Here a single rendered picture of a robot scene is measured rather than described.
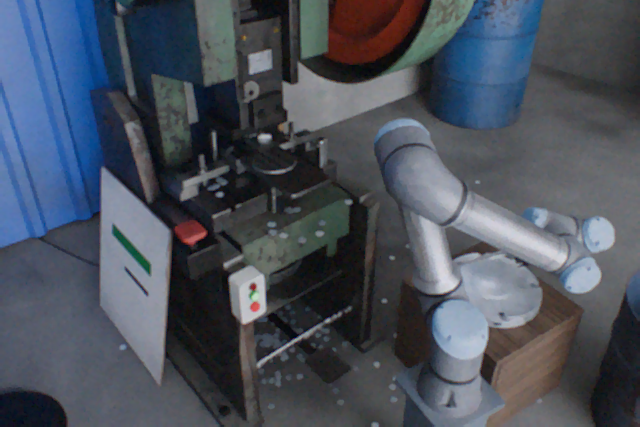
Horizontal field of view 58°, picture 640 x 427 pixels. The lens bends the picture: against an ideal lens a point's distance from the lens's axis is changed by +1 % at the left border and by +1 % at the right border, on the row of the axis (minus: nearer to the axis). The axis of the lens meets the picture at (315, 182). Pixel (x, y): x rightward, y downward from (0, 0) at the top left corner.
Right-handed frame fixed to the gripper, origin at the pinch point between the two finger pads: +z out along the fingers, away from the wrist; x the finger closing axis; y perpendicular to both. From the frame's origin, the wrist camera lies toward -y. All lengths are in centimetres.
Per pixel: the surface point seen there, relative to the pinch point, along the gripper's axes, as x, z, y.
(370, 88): -120, 180, -66
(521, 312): 17.1, 10.0, -2.6
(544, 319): 21.2, 11.2, -10.1
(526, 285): 10.9, 16.2, -11.7
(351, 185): -33, 24, 31
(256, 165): -42, 13, 62
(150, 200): -46, 43, 90
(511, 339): 23.1, 9.3, 3.9
